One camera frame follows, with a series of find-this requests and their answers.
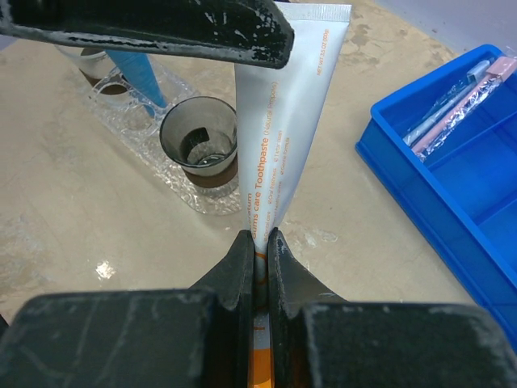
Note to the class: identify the blue plastic divided bin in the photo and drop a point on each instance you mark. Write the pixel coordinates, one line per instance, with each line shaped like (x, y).
(462, 198)

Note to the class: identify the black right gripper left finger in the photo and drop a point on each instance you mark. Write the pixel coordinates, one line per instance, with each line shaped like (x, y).
(200, 336)

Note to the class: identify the light blue toothpaste tube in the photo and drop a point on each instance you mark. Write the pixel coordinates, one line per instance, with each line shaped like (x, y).
(137, 70)

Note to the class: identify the clear textured glass tray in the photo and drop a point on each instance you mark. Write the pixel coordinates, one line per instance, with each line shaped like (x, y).
(136, 121)

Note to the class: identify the pink wrapped toothbrush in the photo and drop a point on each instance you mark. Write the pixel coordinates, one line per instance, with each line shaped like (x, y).
(498, 72)

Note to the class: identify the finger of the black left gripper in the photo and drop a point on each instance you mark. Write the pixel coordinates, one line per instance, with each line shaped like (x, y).
(244, 32)

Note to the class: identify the blue wrapped toothbrush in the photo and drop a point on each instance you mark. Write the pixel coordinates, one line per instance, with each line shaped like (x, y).
(445, 103)

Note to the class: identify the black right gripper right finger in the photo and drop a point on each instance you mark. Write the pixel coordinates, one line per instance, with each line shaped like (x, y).
(319, 339)

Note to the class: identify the white toothpaste tube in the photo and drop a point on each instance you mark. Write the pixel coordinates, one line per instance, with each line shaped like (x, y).
(277, 117)

